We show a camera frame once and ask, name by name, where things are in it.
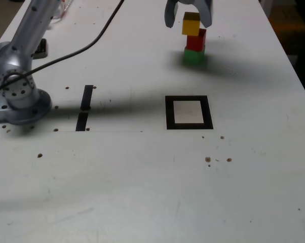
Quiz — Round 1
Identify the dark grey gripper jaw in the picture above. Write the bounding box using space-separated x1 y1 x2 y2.
164 0 180 28

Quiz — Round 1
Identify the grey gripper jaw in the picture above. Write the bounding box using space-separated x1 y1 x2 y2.
193 0 213 28

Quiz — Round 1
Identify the yellow cube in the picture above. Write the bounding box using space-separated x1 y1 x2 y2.
182 12 201 36

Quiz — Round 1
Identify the red cube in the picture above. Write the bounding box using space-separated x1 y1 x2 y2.
186 28 208 52

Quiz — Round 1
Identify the green cube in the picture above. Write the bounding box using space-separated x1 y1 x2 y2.
184 45 206 65

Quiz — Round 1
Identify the black tape square outline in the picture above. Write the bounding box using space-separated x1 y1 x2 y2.
165 95 214 130

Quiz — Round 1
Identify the clear plastic bottle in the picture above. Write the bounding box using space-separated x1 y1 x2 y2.
49 0 74 26

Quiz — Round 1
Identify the black tape strip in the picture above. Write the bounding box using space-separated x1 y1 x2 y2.
75 85 94 132

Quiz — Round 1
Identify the black flat device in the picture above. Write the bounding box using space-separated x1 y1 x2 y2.
32 38 50 59

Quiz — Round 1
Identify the black cable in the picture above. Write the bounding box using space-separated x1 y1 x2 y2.
0 0 125 98

